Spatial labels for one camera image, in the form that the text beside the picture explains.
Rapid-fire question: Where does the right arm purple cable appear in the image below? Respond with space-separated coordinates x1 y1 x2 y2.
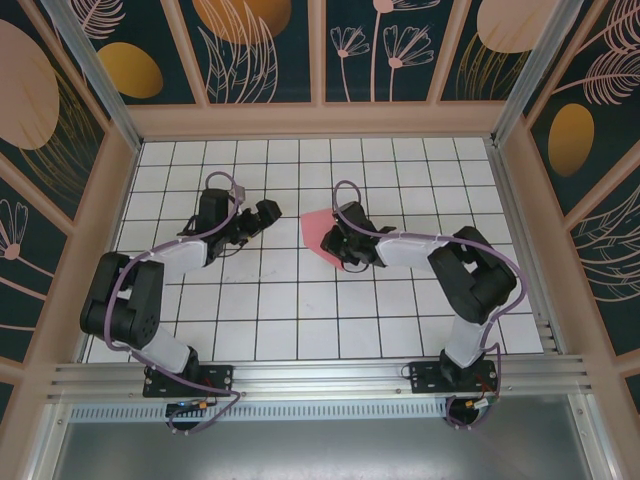
332 179 532 431

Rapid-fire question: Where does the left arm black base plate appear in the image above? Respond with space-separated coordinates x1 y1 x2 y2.
143 363 236 399

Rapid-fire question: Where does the aluminium frame post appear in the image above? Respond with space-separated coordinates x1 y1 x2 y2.
39 0 144 151
492 0 586 146

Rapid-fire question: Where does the aluminium side rail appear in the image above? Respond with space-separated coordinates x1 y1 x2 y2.
487 139 569 354

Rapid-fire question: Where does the pink square paper sheet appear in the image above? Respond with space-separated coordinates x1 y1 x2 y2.
300 208 351 274

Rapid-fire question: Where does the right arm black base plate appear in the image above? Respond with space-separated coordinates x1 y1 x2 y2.
408 360 501 394

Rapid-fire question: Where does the slotted grey cable tray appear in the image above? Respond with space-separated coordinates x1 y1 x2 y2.
69 403 454 421

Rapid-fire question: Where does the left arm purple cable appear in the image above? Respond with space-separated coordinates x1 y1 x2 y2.
102 171 249 437

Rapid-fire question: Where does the long aluminium mounting rail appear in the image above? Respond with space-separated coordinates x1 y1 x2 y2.
47 354 596 401

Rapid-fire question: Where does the grey metal sheet panel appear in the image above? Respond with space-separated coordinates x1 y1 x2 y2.
49 419 601 480

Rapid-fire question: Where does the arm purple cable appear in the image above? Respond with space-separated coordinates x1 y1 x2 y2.
332 179 532 431
102 171 249 437

